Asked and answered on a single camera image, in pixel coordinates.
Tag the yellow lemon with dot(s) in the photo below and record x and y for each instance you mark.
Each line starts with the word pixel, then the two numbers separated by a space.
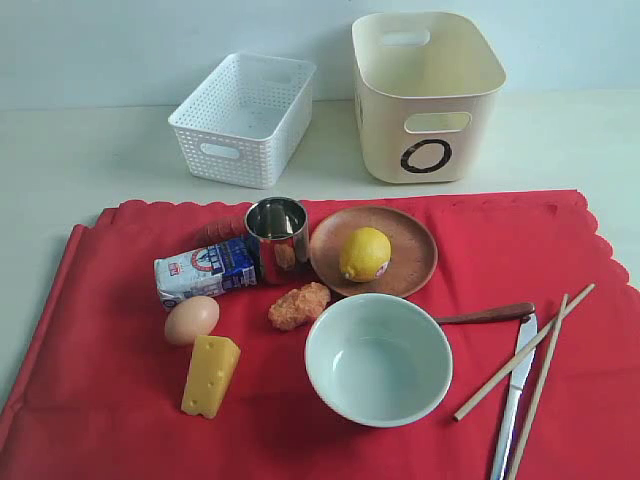
pixel 365 255

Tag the blue white milk carton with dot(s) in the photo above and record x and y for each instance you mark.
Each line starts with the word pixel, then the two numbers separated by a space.
pixel 206 271

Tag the brown egg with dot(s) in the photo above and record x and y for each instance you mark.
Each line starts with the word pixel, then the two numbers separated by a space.
pixel 193 317

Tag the stainless steel cup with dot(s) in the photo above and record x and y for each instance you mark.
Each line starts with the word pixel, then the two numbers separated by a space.
pixel 278 238

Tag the brown wooden plate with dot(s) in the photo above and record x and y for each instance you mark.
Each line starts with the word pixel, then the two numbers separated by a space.
pixel 414 253

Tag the red sausage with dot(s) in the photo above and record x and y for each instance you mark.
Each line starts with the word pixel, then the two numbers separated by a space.
pixel 223 229

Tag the pale green ceramic bowl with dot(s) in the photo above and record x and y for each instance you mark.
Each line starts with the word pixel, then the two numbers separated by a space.
pixel 378 360

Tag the white perforated plastic basket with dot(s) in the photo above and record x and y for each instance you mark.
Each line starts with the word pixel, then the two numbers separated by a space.
pixel 243 123

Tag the yellow cheese wedge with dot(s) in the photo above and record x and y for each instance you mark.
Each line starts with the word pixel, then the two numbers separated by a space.
pixel 212 365

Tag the cream plastic bin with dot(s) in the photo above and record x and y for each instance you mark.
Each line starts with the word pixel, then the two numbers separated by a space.
pixel 424 88

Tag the brown wooden spoon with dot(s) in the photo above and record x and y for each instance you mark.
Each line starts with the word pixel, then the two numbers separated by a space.
pixel 517 311

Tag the left wooden chopstick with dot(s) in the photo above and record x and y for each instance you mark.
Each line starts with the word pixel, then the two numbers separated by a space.
pixel 520 355

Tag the wooden chopstick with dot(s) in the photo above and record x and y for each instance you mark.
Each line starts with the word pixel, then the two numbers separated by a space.
pixel 520 355
pixel 533 406

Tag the silver table knife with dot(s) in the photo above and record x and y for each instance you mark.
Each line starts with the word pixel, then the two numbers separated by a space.
pixel 528 330

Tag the right wooden chopstick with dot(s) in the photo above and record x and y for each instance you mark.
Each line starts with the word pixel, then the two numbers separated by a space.
pixel 533 406

